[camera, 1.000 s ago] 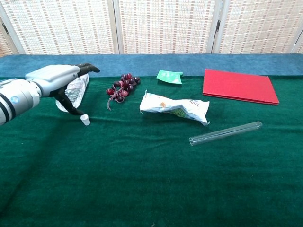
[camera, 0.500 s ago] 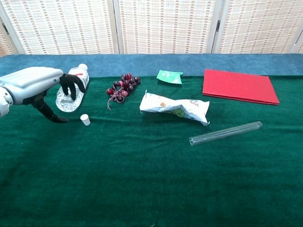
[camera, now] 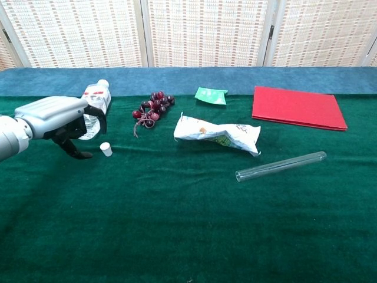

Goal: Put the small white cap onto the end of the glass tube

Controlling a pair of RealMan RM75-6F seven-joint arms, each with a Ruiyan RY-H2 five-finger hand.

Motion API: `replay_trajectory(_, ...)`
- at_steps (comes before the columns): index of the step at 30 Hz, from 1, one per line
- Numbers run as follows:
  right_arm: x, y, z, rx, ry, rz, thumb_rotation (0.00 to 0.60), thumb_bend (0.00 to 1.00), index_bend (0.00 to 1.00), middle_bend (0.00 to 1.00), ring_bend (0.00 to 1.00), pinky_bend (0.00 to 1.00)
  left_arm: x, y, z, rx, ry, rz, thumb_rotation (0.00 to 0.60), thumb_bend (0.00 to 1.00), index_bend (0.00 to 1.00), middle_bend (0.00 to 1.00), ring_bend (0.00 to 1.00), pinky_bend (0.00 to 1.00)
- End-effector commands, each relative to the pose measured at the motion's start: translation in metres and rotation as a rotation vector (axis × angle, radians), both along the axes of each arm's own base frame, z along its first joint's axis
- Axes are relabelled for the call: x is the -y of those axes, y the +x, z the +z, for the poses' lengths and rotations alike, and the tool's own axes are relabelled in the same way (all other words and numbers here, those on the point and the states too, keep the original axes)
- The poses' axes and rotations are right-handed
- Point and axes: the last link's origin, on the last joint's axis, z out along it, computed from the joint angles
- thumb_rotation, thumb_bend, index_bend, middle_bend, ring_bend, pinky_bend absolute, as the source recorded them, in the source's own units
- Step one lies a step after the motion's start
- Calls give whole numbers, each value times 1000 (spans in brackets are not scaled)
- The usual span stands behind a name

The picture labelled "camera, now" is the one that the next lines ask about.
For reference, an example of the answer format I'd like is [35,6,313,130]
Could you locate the clear plastic water bottle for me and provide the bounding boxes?
[81,79,113,141]

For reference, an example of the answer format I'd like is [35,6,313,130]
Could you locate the blue table cloth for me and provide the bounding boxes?
[0,66,377,98]

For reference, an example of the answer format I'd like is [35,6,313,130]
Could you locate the red book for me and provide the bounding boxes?
[252,85,349,132]

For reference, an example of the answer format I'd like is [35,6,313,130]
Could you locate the crumpled white snack bag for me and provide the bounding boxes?
[173,111,262,157]

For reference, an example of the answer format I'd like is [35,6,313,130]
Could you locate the woven bamboo folding screen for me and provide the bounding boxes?
[0,0,377,71]

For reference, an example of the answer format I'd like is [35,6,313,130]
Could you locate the dark red grape bunch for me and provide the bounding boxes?
[131,91,176,138]

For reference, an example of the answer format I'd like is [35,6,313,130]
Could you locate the transparent glass test tube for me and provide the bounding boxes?
[234,151,328,183]

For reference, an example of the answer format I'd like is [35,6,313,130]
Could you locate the small green snack packet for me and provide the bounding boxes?
[194,86,229,107]

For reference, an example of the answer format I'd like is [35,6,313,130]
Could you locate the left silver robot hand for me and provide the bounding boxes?
[14,96,107,160]

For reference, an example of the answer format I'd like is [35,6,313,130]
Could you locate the dark green velvet cloth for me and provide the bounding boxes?
[0,93,377,283]

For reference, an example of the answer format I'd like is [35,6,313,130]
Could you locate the white stopper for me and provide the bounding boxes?
[99,141,114,158]

